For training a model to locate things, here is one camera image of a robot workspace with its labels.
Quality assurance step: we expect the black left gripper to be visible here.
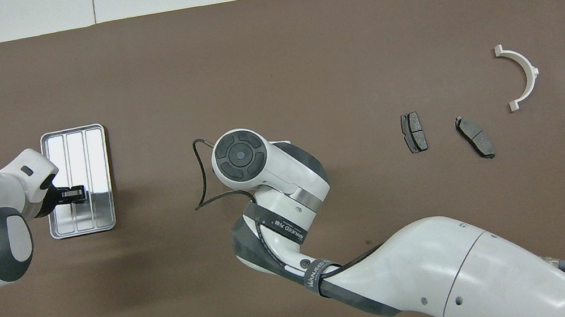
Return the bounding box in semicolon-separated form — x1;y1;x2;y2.
32;180;92;219

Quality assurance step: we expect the silver metal tray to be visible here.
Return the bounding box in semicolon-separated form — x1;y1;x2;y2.
33;122;122;241

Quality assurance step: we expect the brown table mat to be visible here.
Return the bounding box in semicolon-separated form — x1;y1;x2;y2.
0;0;565;317

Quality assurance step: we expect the grey rectangular brake pad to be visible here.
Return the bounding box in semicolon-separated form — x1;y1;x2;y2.
399;110;429;156

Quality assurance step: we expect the grey brake pad with tab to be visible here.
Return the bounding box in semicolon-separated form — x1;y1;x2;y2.
453;111;497;164

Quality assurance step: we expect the white half-ring bracket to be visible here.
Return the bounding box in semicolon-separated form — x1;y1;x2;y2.
493;39;545;114

